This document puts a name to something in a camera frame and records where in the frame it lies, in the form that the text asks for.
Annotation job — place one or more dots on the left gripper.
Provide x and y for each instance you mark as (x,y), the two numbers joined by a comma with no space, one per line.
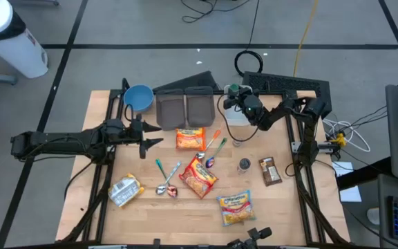
(135,129)

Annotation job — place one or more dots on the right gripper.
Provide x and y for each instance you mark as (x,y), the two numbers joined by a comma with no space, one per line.
(244,98)

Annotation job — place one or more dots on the green-lid spice jar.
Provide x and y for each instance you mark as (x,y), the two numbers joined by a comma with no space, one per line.
(233,87)

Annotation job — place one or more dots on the blue bowl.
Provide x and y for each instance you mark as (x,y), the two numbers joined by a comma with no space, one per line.
(138,98)

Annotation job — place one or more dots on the orange ramen packet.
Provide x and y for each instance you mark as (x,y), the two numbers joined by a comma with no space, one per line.
(190,139)

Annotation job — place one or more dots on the yellow ramen packet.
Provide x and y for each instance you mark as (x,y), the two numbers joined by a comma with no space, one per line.
(125,190)

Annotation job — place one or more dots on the black-lid spice jar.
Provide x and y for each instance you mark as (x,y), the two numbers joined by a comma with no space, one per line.
(244,164)

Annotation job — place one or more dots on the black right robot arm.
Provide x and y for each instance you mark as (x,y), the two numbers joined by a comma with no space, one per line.
(309,138)

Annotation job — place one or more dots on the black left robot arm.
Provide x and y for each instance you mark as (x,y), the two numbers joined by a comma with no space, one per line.
(64,141)

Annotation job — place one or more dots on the white plastic bin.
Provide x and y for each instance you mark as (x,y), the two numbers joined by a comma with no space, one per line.
(233,119)

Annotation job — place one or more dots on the grey plastic bin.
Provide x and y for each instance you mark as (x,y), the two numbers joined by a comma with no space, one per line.
(200,110)
(170,114)

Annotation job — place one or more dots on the black wedge-shaped panel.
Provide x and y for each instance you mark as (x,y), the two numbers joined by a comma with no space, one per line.
(199,82)

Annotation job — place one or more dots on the small glass jar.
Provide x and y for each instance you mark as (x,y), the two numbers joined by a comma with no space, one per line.
(237,142)

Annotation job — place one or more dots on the red ramen packet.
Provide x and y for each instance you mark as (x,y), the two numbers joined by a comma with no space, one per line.
(198,177)

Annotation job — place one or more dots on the brown snack bar packet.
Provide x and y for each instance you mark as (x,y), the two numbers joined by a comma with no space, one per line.
(270,172)

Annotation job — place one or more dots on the small black clamp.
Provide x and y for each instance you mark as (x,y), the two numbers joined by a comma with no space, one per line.
(156,242)

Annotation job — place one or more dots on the blue ramen packet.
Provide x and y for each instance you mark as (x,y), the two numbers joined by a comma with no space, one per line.
(236,207)

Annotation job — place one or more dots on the yellow plug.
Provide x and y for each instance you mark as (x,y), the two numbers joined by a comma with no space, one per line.
(339,140)

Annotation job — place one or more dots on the black support bar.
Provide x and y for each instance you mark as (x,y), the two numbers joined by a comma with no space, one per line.
(361,176)

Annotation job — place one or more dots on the white paper sheet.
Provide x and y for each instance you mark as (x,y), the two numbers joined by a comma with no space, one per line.
(349,193)

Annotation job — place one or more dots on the white trash can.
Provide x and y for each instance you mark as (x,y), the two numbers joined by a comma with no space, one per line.
(16,52)

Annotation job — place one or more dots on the grey metal bar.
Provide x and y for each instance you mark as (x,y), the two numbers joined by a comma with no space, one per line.
(36,2)

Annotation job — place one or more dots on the white computer mouse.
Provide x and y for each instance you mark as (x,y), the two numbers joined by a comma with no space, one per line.
(373,216)

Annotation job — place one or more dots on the black aluminium table frame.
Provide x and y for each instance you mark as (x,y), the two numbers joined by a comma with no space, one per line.
(290,94)

